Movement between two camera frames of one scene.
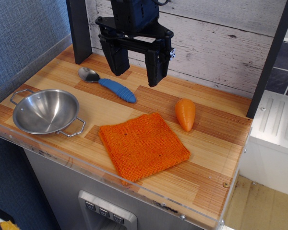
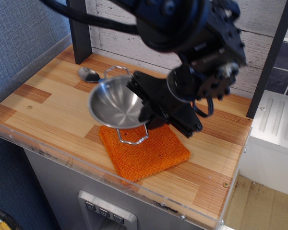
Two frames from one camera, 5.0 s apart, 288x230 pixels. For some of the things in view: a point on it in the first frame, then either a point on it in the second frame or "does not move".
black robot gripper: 137,23 -> 157,95
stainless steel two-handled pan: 47,111 -> 114,104
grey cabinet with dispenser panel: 82,199 does not move
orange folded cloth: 140,145 does not move
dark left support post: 80,28 does not move
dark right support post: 272,56 does not move
